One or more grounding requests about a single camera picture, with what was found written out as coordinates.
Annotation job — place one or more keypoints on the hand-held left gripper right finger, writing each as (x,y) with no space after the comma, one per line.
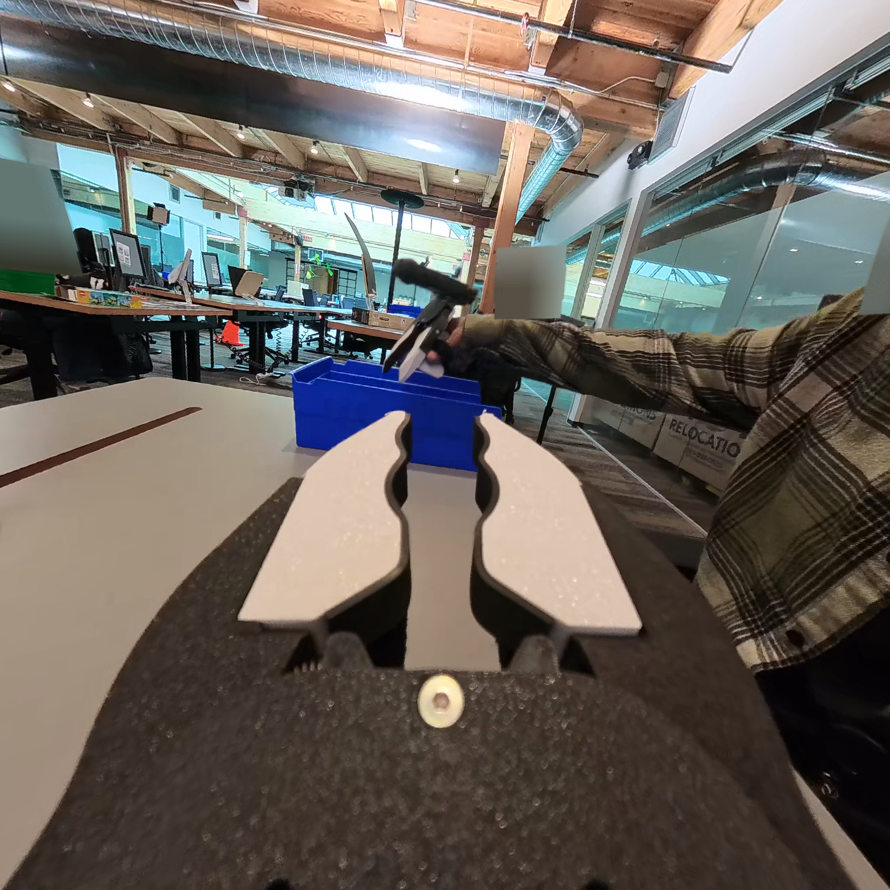
(549,549)

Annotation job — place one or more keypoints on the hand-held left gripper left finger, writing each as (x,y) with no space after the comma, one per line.
(334,542)

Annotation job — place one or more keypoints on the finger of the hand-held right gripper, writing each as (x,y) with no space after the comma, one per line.
(404,344)
(417,358)

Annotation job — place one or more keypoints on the narrow blue storage bin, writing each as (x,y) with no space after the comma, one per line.
(361,417)

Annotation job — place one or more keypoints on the person's right forearm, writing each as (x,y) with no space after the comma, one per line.
(626,368)

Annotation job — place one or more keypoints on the person's right hand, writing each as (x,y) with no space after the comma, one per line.
(455,341)

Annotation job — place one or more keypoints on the brown cardboard box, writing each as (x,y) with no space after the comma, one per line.
(389,318)

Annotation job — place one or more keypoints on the black round-base stand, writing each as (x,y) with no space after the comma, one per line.
(400,222)

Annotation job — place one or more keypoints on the orange traffic cone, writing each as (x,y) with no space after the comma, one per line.
(231,332)

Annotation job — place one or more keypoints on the printed cardboard box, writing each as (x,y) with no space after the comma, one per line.
(702,445)

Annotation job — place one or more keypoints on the computer monitor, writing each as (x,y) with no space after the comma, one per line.
(129,254)

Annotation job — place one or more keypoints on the background office desk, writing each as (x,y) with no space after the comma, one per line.
(104,306)

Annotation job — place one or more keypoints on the colourful toy box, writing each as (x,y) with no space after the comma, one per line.
(104,299)

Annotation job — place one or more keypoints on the silver ribbed duct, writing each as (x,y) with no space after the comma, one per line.
(347,62)

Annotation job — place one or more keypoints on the wall air vent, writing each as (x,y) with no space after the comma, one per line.
(669,129)

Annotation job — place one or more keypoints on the large black duct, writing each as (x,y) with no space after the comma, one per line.
(208,90)

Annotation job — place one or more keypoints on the grey round duct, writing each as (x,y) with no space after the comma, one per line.
(751,181)

